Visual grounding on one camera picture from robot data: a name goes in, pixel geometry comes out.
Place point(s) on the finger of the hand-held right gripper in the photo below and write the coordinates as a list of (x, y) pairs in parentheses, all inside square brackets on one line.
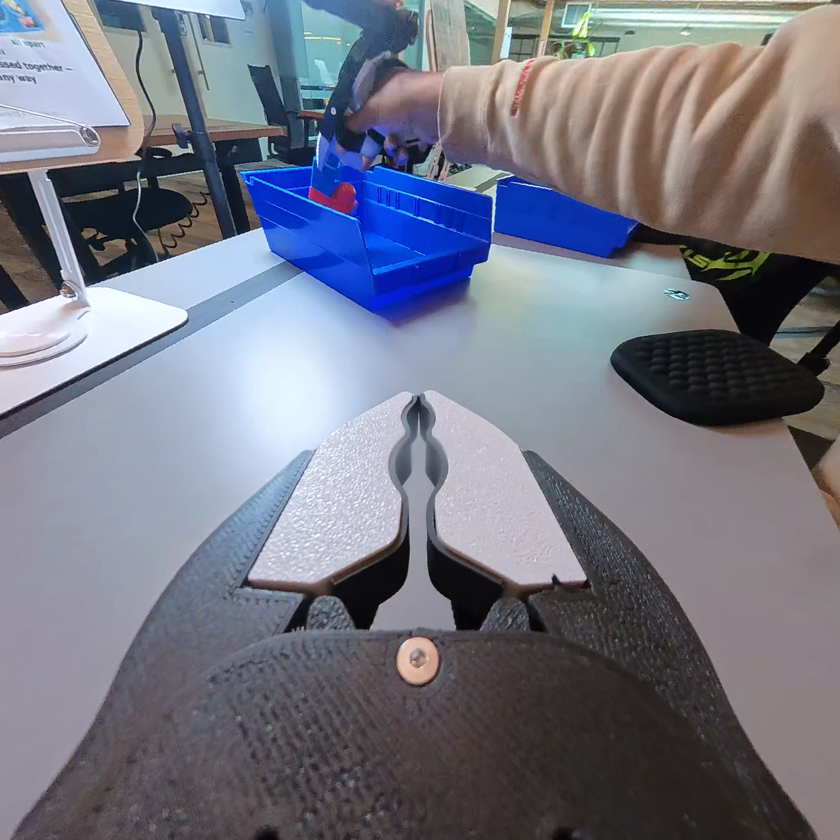
[(325, 145), (369, 148)]

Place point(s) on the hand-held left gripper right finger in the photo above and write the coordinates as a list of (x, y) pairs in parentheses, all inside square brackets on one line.
[(505, 512)]

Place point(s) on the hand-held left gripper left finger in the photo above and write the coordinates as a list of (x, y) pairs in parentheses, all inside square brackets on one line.
[(334, 512)]

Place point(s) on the blue mega block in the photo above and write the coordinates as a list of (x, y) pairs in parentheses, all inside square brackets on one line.
[(326, 178)]

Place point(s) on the red mega block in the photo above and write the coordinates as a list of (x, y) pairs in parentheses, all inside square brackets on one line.
[(342, 198)]

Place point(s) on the blue plastic bin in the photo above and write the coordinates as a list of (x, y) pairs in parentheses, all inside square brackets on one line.
[(420, 262), (564, 220)]

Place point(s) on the person's right forearm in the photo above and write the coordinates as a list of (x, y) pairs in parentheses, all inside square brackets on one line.
[(656, 131)]

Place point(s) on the black office chair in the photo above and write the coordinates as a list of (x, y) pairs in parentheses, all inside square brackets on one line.
[(275, 111), (131, 210)]

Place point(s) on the wooden desk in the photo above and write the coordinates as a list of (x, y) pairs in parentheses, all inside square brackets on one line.
[(216, 128)]

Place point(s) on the black tripod pole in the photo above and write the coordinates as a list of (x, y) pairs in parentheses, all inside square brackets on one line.
[(197, 131)]

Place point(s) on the green potted plant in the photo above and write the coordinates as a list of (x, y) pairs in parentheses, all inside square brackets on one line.
[(584, 26)]

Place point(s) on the instruction sheet on white stand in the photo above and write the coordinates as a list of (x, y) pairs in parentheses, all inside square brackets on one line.
[(115, 72)]

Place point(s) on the black armrest pad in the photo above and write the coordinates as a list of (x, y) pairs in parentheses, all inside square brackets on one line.
[(715, 377)]

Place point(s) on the white document stand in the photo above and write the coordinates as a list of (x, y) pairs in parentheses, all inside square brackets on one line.
[(118, 321)]

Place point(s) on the small table sticker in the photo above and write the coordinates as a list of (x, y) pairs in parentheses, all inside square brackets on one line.
[(676, 294)]

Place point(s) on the printed instruction sheet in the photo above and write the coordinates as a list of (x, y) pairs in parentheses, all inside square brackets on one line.
[(46, 72)]

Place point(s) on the black garment green print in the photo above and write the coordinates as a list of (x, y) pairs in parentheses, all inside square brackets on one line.
[(754, 302)]

